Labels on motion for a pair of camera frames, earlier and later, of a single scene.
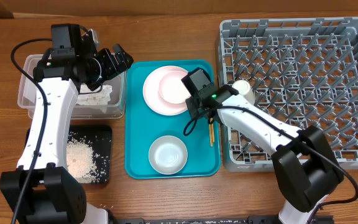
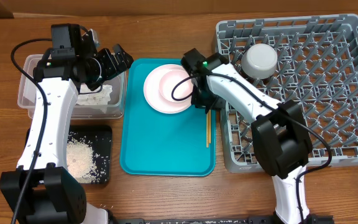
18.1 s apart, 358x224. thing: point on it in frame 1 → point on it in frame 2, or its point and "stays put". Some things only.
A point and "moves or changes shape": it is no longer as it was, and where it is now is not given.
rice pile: (81, 159) stays put
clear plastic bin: (27, 91) stays put
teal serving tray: (159, 147) stays put
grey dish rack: (321, 71) stays put
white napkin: (100, 98) stays put
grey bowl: (168, 155) → (259, 61)
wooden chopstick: (213, 132) → (209, 126)
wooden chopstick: (210, 131) moves or changes shape
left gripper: (112, 68) stays put
